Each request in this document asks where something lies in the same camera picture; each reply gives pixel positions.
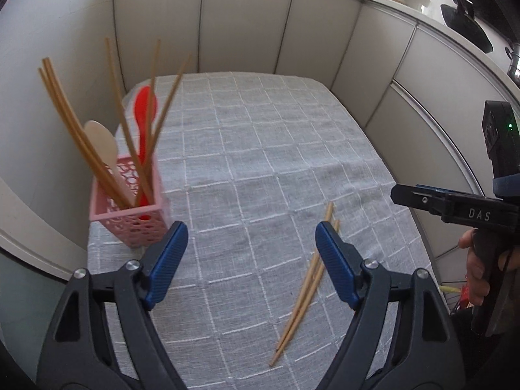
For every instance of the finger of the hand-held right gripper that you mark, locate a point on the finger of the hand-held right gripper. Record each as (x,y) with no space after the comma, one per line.
(422,201)

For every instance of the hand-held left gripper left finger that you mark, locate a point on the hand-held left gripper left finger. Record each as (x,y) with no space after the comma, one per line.
(164,268)

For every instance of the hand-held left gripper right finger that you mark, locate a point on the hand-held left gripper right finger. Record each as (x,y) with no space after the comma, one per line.
(339,268)

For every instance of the pile of wooden chopsticks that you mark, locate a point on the pile of wooden chopsticks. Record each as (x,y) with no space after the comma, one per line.
(302,297)

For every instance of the pink perforated plastic basket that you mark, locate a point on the pink perforated plastic basket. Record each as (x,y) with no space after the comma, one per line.
(134,231)

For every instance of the wooden chopstick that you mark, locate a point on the wooden chopstick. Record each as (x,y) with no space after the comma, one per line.
(154,89)
(70,98)
(118,101)
(172,97)
(57,102)
(64,99)

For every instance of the person's right hand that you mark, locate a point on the person's right hand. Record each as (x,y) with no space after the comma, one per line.
(475,276)

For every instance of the grey checked tablecloth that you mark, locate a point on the grey checked tablecloth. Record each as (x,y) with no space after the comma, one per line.
(264,150)

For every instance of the white plastic spoon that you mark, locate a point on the white plastic spoon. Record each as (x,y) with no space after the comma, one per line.
(101,140)

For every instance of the metal pot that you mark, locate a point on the metal pot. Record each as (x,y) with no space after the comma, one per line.
(514,65)

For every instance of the red plastic spoon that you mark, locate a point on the red plastic spoon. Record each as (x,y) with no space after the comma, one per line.
(145,105)

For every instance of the black wok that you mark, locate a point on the black wok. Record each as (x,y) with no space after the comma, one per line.
(467,22)

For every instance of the white kitchen cabinet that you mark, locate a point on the white kitchen cabinet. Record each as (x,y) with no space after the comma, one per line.
(243,20)

